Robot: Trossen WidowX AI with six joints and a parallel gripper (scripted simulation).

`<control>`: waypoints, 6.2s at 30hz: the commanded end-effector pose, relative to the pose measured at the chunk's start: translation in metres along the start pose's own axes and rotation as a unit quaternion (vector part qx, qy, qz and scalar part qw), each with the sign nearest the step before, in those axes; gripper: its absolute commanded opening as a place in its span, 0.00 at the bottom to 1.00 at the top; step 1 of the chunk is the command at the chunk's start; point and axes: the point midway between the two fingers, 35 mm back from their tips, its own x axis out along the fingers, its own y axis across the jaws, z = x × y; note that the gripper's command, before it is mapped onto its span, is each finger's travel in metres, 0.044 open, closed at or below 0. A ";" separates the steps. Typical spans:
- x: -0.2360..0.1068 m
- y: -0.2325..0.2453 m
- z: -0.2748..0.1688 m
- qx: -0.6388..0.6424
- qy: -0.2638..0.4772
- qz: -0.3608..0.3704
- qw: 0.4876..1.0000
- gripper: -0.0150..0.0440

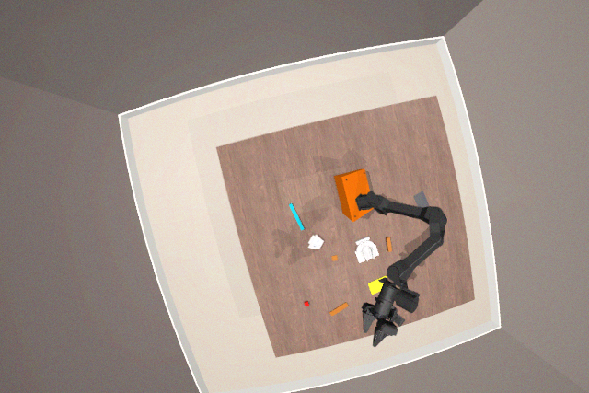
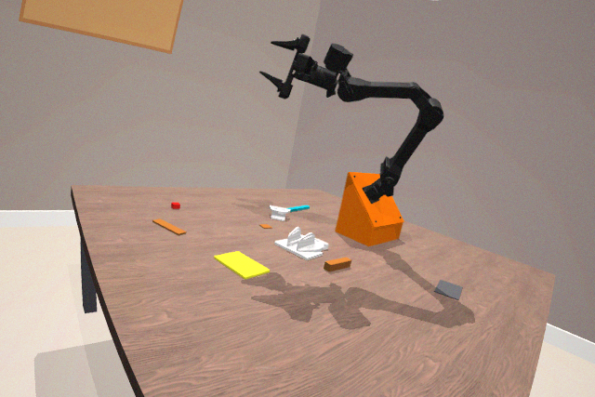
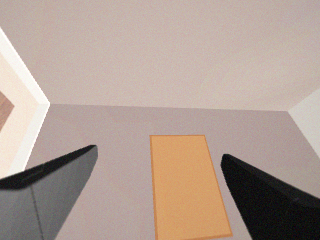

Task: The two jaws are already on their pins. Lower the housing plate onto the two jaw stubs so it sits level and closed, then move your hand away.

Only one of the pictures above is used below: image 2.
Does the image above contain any cyan long rectangular bar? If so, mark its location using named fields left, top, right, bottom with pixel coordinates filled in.
left=287, top=205, right=310, bottom=212

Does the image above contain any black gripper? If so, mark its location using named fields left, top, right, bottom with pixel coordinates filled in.
left=259, top=34, right=321, bottom=99

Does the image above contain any yellow flat plate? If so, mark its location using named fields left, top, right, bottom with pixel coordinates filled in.
left=215, top=251, right=270, bottom=279

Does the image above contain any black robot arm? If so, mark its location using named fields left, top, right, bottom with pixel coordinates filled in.
left=293, top=43, right=444, bottom=204

